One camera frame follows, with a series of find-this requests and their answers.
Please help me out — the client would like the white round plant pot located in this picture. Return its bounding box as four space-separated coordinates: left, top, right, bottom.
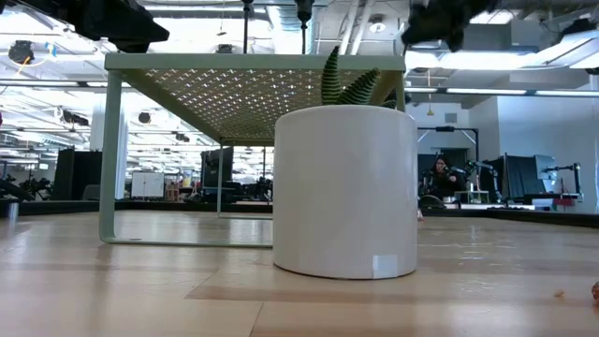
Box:
272 103 419 281

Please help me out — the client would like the person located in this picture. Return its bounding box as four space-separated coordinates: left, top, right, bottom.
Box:
422 156 469 203

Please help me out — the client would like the white cabinet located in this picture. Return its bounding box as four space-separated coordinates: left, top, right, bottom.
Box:
130 170 166 199

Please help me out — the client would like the tall black candlestick holder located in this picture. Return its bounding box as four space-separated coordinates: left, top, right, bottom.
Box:
240 0 255 55

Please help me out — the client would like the black screen panel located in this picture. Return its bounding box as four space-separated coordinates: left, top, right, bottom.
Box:
502 154 558 200

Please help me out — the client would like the green perforated metal shelf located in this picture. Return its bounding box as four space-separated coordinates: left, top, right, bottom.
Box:
97 52 407 249

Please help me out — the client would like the green succulent plant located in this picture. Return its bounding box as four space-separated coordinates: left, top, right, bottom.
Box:
320 45 399 110

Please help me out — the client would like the black camera stand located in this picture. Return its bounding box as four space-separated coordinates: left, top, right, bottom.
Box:
542 161 585 200

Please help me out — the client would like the medium black candlestick holder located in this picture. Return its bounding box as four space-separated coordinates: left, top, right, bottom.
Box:
295 0 316 55

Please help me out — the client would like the black monitor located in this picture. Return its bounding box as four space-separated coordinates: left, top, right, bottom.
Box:
200 146 234 191

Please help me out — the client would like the black rack frame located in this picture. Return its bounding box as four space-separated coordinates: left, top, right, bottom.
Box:
417 125 479 158

